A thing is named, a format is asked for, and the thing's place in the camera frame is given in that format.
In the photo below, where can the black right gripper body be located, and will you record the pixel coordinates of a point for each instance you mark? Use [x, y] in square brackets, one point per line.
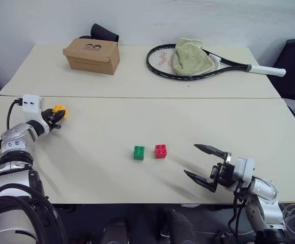
[223, 172]

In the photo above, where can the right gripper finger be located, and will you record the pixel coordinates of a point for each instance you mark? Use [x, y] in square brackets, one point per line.
[210, 150]
[200, 180]

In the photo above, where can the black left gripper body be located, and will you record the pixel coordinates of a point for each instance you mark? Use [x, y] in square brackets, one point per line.
[47, 117]

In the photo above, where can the yellow toy brick cube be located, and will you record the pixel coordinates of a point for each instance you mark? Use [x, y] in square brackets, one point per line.
[61, 108]

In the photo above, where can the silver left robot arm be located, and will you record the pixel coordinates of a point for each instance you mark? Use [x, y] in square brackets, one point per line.
[12, 178]

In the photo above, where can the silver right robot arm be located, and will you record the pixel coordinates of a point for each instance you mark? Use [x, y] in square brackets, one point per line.
[265, 200]

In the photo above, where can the red toy brick cube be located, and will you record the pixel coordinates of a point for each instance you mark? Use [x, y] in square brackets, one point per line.
[160, 151]

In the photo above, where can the brown cardboard box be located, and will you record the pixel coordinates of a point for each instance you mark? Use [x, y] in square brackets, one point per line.
[92, 57]

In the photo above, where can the green toy brick cube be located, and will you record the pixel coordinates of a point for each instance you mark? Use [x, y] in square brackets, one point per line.
[138, 153]

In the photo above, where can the black white tennis racket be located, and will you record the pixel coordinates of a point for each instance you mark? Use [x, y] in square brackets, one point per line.
[238, 68]

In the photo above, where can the pale green towel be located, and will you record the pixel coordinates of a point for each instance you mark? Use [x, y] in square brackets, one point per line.
[190, 59]

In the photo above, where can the black rolled fabric sleeve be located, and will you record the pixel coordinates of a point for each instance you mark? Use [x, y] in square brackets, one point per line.
[102, 32]

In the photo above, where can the black chair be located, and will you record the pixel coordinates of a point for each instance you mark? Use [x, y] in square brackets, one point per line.
[293, 68]

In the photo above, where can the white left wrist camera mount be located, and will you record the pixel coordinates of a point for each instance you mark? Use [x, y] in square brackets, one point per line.
[31, 106]

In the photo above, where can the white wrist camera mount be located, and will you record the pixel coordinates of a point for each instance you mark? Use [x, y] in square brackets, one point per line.
[31, 106]
[244, 168]

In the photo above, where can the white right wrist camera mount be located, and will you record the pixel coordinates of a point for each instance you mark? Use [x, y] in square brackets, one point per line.
[244, 168]

